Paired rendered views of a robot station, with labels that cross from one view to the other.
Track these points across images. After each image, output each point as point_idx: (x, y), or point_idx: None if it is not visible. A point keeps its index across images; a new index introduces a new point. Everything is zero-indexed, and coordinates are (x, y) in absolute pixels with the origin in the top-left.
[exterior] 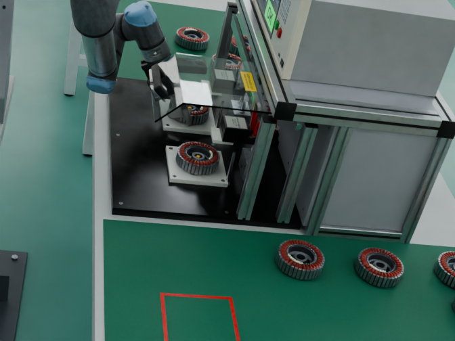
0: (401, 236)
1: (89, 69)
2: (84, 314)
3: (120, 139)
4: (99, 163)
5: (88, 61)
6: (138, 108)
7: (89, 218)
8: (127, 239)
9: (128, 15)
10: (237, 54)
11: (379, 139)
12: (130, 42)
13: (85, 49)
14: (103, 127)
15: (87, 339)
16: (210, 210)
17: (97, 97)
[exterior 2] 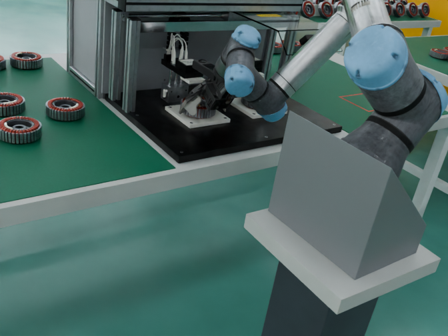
0: None
1: (288, 98)
2: (207, 335)
3: (269, 135)
4: None
5: (305, 81)
6: (215, 135)
7: None
8: (351, 124)
9: (261, 40)
10: (24, 109)
11: None
12: (67, 167)
13: (327, 60)
14: (255, 151)
15: (231, 323)
16: (291, 101)
17: (214, 163)
